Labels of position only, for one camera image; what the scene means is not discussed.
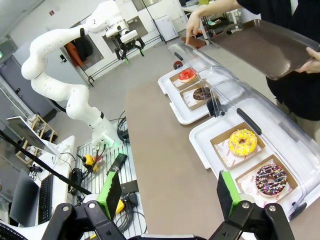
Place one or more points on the yellow sprinkled donut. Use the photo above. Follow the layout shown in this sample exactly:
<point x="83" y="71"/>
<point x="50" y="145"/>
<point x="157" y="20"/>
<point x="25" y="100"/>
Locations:
<point x="235" y="145"/>

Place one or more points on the wooden shelf unit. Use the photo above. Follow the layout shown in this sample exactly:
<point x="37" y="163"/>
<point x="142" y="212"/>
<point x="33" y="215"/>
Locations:
<point x="40" y="125"/>

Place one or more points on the dark computer monitor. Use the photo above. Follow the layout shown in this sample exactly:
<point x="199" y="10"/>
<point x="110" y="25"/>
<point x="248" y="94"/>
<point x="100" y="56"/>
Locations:
<point x="23" y="195"/>

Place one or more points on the yellow donut in paper tray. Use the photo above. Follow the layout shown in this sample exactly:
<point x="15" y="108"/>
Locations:
<point x="220" y="150"/>

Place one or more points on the white display tray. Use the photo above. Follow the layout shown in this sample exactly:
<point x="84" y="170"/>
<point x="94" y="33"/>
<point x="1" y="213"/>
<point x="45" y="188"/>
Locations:
<point x="172" y="105"/>
<point x="200" y="140"/>

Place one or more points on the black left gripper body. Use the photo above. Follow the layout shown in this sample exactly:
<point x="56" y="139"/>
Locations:
<point x="126" y="45"/>

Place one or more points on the white cabinet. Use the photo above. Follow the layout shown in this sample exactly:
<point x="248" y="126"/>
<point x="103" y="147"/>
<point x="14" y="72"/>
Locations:
<point x="166" y="27"/>

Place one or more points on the person's left hand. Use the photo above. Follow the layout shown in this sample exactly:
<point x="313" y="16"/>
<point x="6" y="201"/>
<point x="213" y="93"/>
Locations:
<point x="315" y="65"/>

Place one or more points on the chocolate donut with colourful sprinkles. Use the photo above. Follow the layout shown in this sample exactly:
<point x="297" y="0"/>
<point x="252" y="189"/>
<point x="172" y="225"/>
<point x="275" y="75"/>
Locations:
<point x="261" y="182"/>

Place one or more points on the person's black-clad torso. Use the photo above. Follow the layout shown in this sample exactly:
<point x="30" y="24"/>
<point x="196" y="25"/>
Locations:
<point x="295" y="95"/>

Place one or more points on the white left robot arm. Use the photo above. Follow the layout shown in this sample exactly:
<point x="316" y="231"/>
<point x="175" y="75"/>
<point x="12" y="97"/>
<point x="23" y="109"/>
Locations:
<point x="50" y="85"/>

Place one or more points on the person's right hand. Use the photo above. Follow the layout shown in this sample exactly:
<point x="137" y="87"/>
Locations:
<point x="193" y="23"/>

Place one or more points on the black diagonal pole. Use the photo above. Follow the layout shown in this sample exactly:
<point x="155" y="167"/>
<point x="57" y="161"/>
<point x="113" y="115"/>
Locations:
<point x="37" y="161"/>

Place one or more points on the dark brown serving tray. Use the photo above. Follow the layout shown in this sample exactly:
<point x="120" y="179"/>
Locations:
<point x="262" y="47"/>

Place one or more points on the yellow emergency stop button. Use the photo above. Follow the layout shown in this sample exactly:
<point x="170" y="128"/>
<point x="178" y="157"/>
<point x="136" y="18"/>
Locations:
<point x="90" y="160"/>

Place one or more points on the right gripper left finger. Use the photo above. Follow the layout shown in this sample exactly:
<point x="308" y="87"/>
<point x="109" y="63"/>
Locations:
<point x="110" y="200"/>

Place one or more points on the chocolate donut with fine sprinkles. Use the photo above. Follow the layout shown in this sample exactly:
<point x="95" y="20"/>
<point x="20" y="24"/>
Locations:
<point x="196" y="95"/>

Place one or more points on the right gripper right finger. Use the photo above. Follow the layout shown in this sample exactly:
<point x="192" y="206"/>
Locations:
<point x="226" y="195"/>

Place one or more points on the person's right forearm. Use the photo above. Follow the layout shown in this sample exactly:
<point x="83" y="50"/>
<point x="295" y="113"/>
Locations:
<point x="215" y="8"/>

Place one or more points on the red glazed donut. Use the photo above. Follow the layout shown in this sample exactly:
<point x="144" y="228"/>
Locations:
<point x="182" y="76"/>

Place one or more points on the clear display lid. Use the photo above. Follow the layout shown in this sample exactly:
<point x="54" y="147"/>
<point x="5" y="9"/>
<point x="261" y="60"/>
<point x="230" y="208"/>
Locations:
<point x="262" y="112"/>
<point x="190" y="53"/>

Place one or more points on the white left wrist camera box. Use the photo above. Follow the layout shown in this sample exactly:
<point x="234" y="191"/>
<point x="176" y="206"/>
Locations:
<point x="128" y="35"/>

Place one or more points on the chocolate donut in paper tray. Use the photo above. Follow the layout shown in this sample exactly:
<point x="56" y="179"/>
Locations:
<point x="187" y="100"/>

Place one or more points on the cardboard tray under colourful donut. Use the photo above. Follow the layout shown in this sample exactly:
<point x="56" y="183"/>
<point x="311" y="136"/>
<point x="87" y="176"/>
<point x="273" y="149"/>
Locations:
<point x="246" y="185"/>

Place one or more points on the black computer keyboard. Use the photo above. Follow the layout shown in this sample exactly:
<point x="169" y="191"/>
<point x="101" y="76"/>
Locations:
<point x="45" y="200"/>

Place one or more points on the black power adapter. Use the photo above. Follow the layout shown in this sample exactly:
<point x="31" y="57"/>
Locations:
<point x="133" y="199"/>

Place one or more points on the black clothes rack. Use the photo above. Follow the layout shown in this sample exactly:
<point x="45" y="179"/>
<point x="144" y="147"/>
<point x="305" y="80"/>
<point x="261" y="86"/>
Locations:
<point x="82" y="50"/>

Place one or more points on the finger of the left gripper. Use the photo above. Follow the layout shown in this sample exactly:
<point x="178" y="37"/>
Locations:
<point x="141" y="46"/>
<point x="125" y="57"/>

